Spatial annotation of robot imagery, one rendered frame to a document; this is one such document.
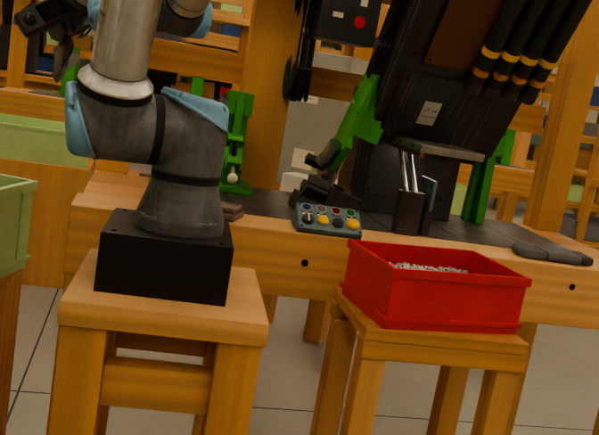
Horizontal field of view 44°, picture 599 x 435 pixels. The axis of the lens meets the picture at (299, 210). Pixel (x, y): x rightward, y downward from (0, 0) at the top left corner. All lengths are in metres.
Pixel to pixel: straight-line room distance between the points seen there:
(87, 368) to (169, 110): 0.42
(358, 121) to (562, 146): 0.87
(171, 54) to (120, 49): 1.12
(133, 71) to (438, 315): 0.73
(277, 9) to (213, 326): 1.23
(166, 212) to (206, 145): 0.13
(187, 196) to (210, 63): 1.08
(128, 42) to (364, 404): 0.79
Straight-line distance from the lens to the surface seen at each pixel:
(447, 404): 1.76
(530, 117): 2.55
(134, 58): 1.13
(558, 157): 2.51
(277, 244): 1.62
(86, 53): 8.63
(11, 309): 1.60
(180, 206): 1.20
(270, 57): 2.18
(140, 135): 1.18
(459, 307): 1.47
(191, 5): 1.33
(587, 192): 6.83
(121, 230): 1.21
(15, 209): 1.43
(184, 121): 1.19
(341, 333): 1.61
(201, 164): 1.20
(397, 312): 1.41
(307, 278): 1.65
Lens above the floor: 1.23
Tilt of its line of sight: 10 degrees down
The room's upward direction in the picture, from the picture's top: 10 degrees clockwise
